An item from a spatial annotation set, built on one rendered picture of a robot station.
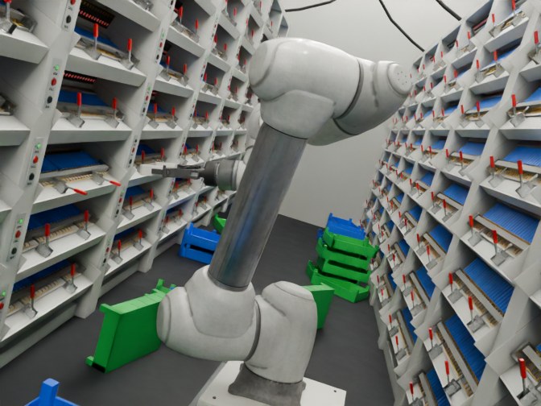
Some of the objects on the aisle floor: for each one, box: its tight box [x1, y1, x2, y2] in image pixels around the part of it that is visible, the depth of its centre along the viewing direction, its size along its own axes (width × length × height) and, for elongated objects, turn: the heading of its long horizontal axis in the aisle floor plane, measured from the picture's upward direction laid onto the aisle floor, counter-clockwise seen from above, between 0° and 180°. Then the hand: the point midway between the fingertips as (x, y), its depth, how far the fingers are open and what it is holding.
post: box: [72, 0, 176, 319], centre depth 207 cm, size 20×9×173 cm, turn 22°
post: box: [0, 0, 81, 341], centre depth 138 cm, size 20×9×173 cm, turn 22°
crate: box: [301, 283, 335, 329], centre depth 271 cm, size 8×30×20 cm, turn 77°
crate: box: [85, 288, 166, 374], centre depth 194 cm, size 8×30×20 cm, turn 95°
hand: (151, 168), depth 173 cm, fingers open, 13 cm apart
